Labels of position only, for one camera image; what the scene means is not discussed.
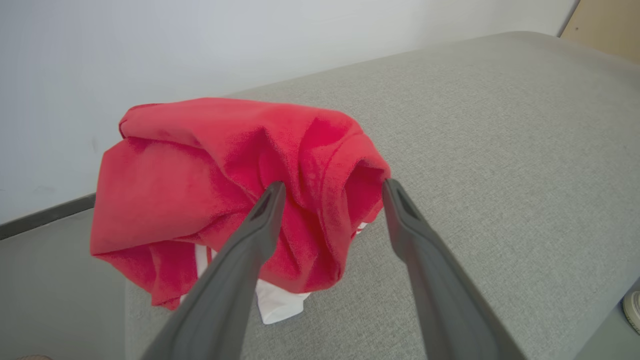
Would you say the white shoe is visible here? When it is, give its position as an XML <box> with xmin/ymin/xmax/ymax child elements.
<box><xmin>622</xmin><ymin>290</ymin><xmax>640</xmax><ymax>335</ymax></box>

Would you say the red cloth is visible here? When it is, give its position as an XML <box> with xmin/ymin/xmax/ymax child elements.
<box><xmin>90</xmin><ymin>97</ymin><xmax>392</xmax><ymax>326</ymax></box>

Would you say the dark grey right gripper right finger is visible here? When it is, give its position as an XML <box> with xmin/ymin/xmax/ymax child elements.
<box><xmin>382</xmin><ymin>178</ymin><xmax>526</xmax><ymax>360</ymax></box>

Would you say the grey fabric sofa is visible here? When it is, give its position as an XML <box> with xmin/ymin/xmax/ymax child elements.
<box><xmin>125</xmin><ymin>31</ymin><xmax>640</xmax><ymax>360</ymax></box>

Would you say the dark wall baseboard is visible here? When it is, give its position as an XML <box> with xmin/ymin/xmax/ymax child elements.
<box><xmin>0</xmin><ymin>194</ymin><xmax>97</xmax><ymax>241</ymax></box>

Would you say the light wooden panel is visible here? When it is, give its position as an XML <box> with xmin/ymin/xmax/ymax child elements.
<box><xmin>559</xmin><ymin>0</ymin><xmax>640</xmax><ymax>65</ymax></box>

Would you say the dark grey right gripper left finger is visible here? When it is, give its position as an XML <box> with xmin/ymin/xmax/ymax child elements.
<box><xmin>140</xmin><ymin>181</ymin><xmax>287</xmax><ymax>360</ymax></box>

